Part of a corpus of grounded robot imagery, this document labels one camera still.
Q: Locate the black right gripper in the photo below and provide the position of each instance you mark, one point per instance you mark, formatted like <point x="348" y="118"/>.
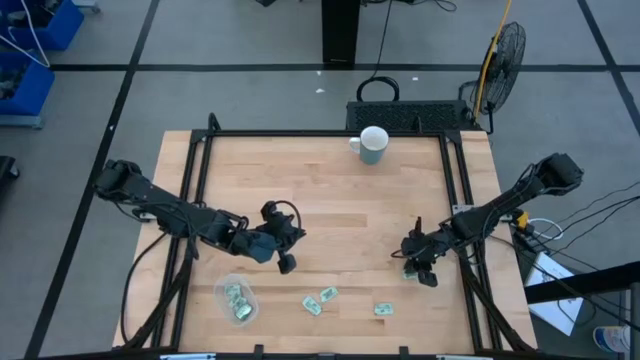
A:
<point x="422" y="247"/>

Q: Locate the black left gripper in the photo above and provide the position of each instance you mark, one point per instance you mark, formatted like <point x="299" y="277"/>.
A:
<point x="260" y="247"/>

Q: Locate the green stevia packet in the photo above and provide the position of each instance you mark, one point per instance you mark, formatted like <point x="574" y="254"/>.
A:
<point x="244" y="312"/>
<point x="410" y="274"/>
<point x="328" y="294"/>
<point x="239" y="302"/>
<point x="232" y="290"/>
<point x="383" y="309"/>
<point x="311" y="305"/>

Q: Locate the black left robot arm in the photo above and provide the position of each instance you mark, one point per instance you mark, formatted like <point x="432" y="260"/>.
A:
<point x="165" y="205"/>

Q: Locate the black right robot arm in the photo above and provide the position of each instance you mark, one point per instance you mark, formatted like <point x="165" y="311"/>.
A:
<point x="505" y="205"/>

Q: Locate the clear plastic bag with candies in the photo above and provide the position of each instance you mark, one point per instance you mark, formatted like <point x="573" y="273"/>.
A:
<point x="222" y="311"/>

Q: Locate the yellow plug connector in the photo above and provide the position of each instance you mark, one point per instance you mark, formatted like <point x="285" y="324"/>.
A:
<point x="522" y="220"/>

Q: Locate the teal ceramic mug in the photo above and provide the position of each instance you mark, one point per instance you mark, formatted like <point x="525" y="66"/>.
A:
<point x="372" y="145"/>

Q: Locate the white paper box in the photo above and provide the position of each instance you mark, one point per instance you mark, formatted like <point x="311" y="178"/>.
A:
<point x="552" y="295"/>

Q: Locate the black beam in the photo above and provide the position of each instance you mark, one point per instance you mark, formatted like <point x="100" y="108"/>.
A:
<point x="585" y="282"/>

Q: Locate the black floor fan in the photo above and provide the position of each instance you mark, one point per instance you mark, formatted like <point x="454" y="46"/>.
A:
<point x="502" y="65"/>

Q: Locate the white plastic bottle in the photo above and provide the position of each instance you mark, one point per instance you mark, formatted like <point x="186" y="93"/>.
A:
<point x="612" y="338"/>

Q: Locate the blue storage bin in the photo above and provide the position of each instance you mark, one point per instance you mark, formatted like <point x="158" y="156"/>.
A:
<point x="55" y="25"/>
<point x="30" y="90"/>

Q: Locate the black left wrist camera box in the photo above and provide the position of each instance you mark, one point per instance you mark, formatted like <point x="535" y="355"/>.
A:
<point x="272" y="220"/>

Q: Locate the black metal table frame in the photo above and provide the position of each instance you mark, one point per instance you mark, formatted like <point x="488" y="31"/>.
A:
<point x="325" y="133"/>

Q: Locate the black upright post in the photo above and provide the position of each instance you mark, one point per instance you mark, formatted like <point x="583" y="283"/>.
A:
<point x="340" y="32"/>

